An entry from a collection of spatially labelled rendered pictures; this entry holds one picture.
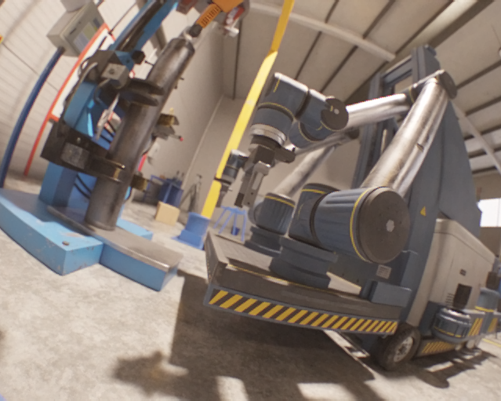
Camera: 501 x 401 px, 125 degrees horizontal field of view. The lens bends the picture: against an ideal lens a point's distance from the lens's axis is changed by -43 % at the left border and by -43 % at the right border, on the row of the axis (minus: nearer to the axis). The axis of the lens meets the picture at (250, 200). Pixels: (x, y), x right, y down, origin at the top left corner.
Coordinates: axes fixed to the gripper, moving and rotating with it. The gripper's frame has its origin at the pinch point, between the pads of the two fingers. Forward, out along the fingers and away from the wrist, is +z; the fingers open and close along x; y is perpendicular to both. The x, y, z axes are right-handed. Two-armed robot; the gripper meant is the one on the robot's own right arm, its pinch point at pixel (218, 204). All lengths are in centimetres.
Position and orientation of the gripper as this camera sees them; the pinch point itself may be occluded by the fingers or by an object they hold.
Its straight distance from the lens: 153.8
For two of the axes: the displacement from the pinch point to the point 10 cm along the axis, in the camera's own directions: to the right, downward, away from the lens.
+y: 9.2, 3.5, 1.9
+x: -2.1, 0.3, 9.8
